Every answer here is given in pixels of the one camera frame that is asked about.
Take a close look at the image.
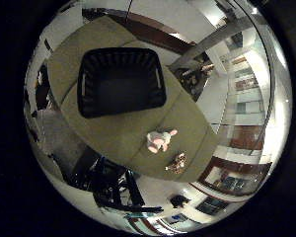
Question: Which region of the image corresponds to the white and pink plush bunny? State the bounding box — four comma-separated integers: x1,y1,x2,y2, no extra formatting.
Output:
145,128,179,155

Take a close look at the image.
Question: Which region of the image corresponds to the brown spotted plush tiger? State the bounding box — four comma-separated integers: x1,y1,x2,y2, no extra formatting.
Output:
164,151,188,175

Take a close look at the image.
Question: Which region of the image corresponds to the black plastic basket container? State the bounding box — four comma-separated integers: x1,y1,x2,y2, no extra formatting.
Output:
76,46,168,119

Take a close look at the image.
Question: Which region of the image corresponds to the black equipment cart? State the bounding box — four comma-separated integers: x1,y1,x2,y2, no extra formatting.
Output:
72,154,165,215

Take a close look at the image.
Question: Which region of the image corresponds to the black backpack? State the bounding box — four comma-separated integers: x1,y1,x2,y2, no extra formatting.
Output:
170,195,190,209

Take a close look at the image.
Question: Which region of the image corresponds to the wooden shelf rack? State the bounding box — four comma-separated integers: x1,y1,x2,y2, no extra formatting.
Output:
220,54,268,152

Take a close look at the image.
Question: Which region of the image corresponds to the silver aluminium frame beam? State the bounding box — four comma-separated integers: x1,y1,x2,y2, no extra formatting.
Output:
169,14,255,72

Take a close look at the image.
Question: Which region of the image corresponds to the thin black cable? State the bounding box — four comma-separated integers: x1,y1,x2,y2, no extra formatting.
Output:
124,0,134,23

